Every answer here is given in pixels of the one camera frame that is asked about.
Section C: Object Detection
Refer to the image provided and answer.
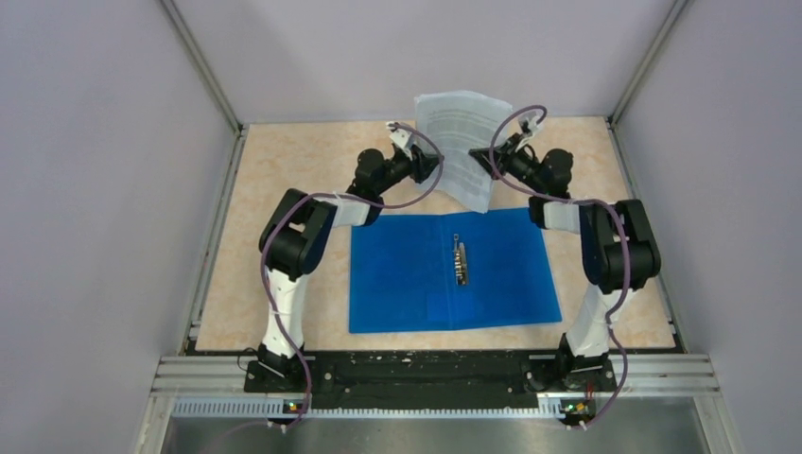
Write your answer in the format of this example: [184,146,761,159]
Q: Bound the blue plastic folder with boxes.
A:
[348,208,563,334]

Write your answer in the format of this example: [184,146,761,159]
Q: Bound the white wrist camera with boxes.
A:
[517,115,545,146]
[386,121,415,160]

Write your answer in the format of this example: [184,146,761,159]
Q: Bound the aluminium frame rail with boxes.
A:
[151,354,721,397]

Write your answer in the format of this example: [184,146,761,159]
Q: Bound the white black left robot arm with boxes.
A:
[257,145,444,391]

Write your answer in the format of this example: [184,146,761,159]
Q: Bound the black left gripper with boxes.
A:
[375,144,444,195]

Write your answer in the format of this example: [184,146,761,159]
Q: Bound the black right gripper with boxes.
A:
[469,132,546,194]

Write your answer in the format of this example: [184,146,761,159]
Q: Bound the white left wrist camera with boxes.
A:
[386,121,415,160]

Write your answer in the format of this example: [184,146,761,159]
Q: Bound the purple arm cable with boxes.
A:
[487,105,632,421]
[259,122,446,421]

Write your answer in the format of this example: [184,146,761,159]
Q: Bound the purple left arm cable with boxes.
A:
[259,122,446,421]

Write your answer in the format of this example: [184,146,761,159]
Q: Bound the metal folder clip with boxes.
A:
[453,234,469,286]

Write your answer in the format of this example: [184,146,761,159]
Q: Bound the white slotted cable duct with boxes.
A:
[171,397,565,419]

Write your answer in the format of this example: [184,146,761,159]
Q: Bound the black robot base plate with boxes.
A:
[244,350,617,410]

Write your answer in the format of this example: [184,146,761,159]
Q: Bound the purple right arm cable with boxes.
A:
[487,105,632,421]

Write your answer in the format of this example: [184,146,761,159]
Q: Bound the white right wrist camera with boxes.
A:
[517,115,545,146]

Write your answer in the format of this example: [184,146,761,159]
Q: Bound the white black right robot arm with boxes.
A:
[469,143,661,390]

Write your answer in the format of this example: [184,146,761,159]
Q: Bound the white printed paper files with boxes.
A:
[414,90,513,213]

